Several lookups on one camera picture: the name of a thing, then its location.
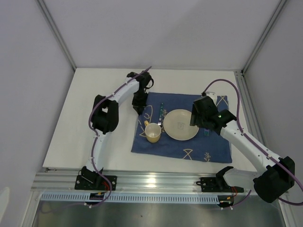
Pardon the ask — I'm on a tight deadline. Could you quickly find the blue fish-pattern cloth placemat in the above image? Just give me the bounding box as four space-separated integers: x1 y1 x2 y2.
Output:
131 92 232 164

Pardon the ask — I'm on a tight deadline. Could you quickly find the aluminium corner post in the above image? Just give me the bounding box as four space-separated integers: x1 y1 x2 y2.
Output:
35 0 77 72
241 0 289 76

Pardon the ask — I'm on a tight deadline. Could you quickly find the aluminium right corner post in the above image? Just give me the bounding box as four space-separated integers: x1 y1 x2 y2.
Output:
241 0 289 76

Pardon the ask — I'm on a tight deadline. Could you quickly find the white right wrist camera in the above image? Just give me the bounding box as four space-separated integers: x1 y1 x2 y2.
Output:
201 91 217 100

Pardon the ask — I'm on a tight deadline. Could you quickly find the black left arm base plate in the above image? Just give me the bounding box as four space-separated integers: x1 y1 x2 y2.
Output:
74 175 117 191

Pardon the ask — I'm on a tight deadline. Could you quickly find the cream round plate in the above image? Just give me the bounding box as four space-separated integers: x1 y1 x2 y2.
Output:
163 109 199 141

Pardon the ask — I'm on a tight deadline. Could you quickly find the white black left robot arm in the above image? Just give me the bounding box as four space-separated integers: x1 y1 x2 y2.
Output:
81 69 154 190

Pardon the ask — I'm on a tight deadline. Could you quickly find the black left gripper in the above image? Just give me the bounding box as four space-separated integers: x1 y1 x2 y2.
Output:
132 90 148 114

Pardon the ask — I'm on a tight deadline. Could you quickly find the yellow plastic cup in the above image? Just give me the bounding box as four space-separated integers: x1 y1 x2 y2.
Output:
144 121 161 143

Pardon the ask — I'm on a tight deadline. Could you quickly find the white slotted cable duct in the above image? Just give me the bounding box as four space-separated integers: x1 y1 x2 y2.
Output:
40 192 219 204

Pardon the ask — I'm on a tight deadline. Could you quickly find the metal spoon green handle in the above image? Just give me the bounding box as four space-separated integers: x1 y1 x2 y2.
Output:
158 103 164 127

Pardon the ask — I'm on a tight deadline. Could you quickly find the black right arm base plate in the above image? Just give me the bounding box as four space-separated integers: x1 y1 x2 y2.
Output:
196 177 244 193

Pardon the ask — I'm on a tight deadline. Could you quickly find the aluminium front mounting rail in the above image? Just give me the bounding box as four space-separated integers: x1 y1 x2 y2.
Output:
32 168 289 196

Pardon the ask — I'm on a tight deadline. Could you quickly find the aluminium left corner post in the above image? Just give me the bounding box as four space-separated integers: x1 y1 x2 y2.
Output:
35 0 77 72

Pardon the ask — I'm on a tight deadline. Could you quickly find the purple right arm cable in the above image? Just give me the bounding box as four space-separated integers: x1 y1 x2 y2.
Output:
201 79 303 207

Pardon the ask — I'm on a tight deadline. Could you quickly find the aluminium right side rail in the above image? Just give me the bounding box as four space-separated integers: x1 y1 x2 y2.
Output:
234 70 276 176

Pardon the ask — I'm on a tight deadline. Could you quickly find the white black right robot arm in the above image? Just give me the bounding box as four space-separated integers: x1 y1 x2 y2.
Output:
190 96 295 203

